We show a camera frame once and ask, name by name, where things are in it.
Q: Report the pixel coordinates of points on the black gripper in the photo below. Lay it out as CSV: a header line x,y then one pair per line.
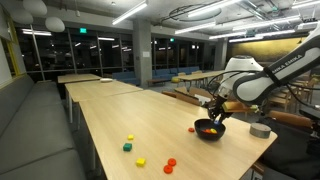
x,y
215,110

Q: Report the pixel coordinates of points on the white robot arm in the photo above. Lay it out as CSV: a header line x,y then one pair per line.
x,y
250,83

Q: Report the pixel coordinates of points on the black bowl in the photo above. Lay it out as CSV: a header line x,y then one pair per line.
x,y
208,130

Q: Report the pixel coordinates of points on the small yellow block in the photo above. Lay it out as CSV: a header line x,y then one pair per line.
x,y
130,137

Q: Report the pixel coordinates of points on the green block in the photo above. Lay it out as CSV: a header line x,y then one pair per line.
x,y
127,147

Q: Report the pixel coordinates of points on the white plate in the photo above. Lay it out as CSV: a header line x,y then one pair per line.
x,y
105,80

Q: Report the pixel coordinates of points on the grey bench seat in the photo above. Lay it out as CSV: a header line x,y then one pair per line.
x,y
35,140

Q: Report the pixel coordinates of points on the green brown wrist camera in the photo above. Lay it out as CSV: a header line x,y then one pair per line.
x,y
238,107

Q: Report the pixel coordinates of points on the grey duct tape roll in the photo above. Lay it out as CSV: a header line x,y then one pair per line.
x,y
260,130

